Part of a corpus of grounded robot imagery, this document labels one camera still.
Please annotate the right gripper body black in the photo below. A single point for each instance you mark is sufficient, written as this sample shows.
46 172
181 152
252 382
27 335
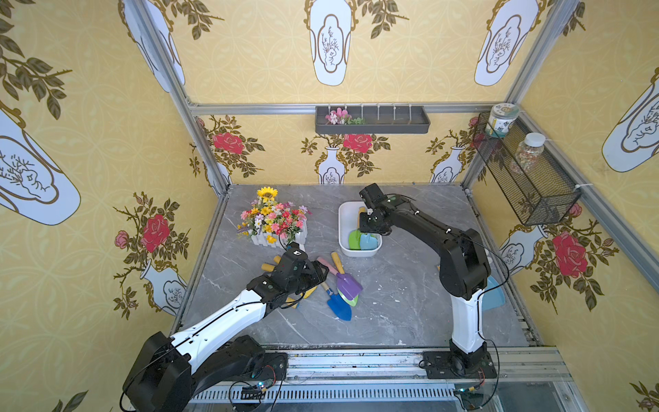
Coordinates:
366 223

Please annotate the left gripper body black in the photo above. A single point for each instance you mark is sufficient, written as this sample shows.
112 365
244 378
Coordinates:
313 269

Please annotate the green leaf shovel horizontal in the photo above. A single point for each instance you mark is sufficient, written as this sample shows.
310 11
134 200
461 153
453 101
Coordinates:
354 240

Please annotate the blue metal shovel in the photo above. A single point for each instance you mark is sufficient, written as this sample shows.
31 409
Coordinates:
337 305

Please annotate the purple shovel pink handle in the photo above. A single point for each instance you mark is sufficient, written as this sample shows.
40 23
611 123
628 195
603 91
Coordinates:
349 288

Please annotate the light blue small shovel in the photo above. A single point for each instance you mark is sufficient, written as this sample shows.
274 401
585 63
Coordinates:
368 242

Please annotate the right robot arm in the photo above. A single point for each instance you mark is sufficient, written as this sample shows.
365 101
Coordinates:
463 272

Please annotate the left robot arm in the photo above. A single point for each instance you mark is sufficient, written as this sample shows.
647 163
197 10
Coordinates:
171 370

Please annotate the green shovel left pile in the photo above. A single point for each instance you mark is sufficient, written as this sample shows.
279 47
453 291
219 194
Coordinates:
272 268

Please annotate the yellow shovel left pile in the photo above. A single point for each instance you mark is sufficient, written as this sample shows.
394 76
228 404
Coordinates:
305 295

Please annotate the white storage box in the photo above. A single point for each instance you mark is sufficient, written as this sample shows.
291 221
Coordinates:
348 220

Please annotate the artificial flower basket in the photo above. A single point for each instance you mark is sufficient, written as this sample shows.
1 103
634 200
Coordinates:
272 223

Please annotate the pink flowers in tray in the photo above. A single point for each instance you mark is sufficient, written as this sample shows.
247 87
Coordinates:
342 117

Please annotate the left circuit board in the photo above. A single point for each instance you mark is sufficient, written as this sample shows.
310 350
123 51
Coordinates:
256 391

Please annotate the circuit board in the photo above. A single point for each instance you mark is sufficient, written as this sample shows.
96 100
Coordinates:
469 398
256 391

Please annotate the light blue dustpan scoop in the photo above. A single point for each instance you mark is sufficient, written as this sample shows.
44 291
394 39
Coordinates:
494 296

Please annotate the patterned lid jar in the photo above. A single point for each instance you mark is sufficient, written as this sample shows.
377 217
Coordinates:
501 119

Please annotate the clear white-lid jar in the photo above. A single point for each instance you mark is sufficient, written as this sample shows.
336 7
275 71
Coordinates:
528 152

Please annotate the right circuit board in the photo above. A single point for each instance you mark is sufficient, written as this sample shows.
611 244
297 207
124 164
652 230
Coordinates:
469 398

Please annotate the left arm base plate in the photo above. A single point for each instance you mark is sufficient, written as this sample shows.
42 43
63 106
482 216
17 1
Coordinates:
270 365

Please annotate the grey wall shelf tray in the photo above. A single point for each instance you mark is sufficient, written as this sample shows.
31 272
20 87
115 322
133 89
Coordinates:
380 119

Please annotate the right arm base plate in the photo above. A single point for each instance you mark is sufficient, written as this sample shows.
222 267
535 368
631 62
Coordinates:
454 365

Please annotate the black wire basket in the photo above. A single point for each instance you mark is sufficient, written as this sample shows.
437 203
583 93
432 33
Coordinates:
541 193

